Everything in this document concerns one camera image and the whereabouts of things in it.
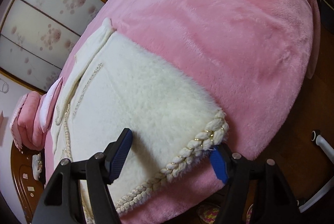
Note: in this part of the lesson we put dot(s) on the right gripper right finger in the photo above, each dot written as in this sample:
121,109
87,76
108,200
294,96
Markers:
274,201

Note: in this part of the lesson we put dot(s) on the floral sliding wardrobe doors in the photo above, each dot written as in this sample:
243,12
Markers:
37,37

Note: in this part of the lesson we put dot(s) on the cream knitted cardigan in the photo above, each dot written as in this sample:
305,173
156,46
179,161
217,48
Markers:
115,84

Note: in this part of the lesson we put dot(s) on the pink folded quilt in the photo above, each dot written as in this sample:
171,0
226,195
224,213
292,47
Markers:
25,124

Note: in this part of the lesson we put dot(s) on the white small pillow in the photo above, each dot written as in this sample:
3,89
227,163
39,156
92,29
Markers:
48,104

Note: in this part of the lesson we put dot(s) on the dark wooden headboard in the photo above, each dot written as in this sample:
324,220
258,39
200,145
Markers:
27,188

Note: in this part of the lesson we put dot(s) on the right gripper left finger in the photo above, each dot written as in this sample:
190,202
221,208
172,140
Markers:
61,200

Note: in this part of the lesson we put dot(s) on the grey patterned cloth bundle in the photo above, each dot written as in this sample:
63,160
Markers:
36,166

